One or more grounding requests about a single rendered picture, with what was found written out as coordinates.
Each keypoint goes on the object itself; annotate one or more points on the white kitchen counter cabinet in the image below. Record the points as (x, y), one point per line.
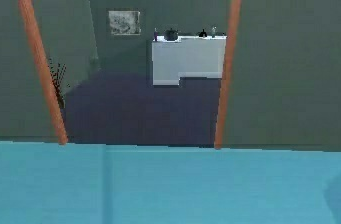
(191, 60)

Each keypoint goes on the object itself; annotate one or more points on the black kettle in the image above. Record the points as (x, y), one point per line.
(171, 34)

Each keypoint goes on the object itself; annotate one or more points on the purple bottle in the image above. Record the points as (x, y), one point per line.
(155, 35)

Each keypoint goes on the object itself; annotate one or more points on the small black rounded object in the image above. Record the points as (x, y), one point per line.
(203, 33)

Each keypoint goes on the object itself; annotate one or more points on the pale grey bottle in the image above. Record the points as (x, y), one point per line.
(213, 32)

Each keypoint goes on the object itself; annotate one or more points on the dark twiggy house plant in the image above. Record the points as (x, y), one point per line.
(58, 83)

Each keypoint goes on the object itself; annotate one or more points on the grey framed wall picture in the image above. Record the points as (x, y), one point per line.
(124, 22)

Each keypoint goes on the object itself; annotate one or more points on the orange wooden door frame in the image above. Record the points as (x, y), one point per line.
(46, 86)

